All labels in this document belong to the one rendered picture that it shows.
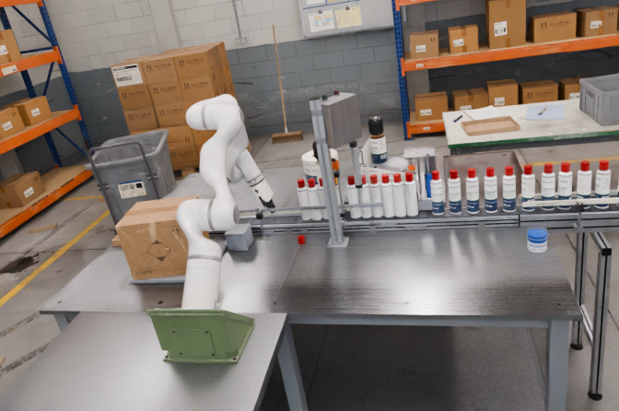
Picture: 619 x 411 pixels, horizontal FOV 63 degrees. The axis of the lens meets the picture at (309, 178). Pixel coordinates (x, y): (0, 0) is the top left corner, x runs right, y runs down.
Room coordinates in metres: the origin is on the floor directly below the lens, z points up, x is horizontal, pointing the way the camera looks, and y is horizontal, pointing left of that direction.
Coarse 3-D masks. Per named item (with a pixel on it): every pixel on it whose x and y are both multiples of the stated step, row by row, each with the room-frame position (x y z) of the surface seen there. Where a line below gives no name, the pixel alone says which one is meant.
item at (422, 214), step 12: (288, 216) 2.24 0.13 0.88; (300, 216) 2.22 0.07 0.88; (348, 216) 2.13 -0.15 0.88; (420, 216) 2.01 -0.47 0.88; (432, 216) 1.99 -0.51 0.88; (444, 216) 1.97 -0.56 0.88; (456, 216) 1.95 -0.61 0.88; (468, 216) 1.93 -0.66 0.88; (480, 216) 1.92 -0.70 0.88; (492, 216) 1.90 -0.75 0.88
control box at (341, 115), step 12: (348, 96) 2.02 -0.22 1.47; (324, 108) 1.96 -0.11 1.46; (336, 108) 1.96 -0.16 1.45; (348, 108) 2.01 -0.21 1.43; (324, 120) 1.97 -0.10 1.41; (336, 120) 1.96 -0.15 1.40; (348, 120) 2.00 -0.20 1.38; (336, 132) 1.95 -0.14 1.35; (348, 132) 1.99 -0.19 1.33; (360, 132) 2.04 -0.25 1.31; (336, 144) 1.95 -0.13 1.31
